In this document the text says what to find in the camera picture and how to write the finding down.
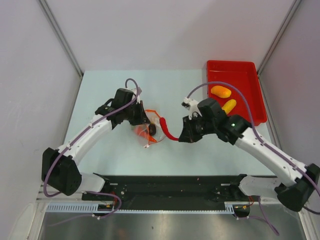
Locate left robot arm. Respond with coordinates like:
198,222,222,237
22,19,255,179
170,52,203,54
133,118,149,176
41,87,150,200

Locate aluminium frame post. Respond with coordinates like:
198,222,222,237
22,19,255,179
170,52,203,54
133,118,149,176
257,0,303,76
36,0,85,77

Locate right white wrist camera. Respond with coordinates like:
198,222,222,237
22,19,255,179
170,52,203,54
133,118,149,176
181,97,202,120

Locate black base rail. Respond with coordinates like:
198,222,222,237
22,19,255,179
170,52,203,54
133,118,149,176
81,175,258,207

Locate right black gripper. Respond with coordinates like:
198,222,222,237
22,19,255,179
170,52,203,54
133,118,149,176
179,113,216,143

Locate yellow fake corn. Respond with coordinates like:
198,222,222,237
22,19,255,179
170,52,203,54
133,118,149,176
221,99,237,115

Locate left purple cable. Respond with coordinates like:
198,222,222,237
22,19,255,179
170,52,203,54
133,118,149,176
42,78,142,221

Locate orange fake mango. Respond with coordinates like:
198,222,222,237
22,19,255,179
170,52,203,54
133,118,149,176
210,85,232,99

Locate red fake chili pepper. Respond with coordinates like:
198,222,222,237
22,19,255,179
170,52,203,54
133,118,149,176
159,117,179,142

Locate dark fake food piece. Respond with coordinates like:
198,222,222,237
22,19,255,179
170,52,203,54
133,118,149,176
148,123,157,136

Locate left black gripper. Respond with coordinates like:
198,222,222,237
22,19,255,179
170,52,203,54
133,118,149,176
122,100,150,126

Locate right aluminium frame post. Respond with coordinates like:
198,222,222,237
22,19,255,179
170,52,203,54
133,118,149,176
257,0,303,76

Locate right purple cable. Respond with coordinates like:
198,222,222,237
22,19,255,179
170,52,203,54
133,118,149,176
187,81,320,236

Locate white cable duct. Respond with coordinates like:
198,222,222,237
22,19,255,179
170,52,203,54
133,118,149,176
45,202,249,215

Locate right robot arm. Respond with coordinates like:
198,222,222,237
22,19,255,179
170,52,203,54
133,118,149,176
178,97,320,212

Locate left aluminium frame post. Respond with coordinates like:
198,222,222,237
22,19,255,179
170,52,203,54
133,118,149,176
36,0,85,77

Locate red plastic bin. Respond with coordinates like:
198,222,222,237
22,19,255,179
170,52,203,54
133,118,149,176
206,60,267,126

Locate purple cable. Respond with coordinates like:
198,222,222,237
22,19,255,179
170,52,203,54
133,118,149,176
187,81,320,236
42,78,142,221

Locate clear zip top bag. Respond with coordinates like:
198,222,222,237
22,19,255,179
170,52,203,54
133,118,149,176
131,109,166,149

